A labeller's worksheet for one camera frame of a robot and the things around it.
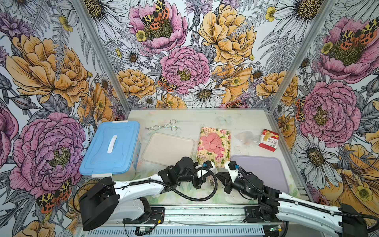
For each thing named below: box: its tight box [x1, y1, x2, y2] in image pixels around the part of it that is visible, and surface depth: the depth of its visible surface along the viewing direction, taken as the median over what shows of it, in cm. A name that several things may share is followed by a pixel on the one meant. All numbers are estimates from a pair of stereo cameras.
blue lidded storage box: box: [78, 119, 142, 181], surface depth 80 cm
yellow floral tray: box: [196, 126, 231, 169], surface depth 101 cm
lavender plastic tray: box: [230, 154, 290, 194], surface depth 95 cm
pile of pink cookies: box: [200, 132, 223, 155], surface depth 103 cm
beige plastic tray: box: [142, 132, 195, 166], surface depth 104 cm
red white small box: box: [258, 128, 280, 153], surface depth 101 cm
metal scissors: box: [145, 119, 178, 131], surface depth 114 cm
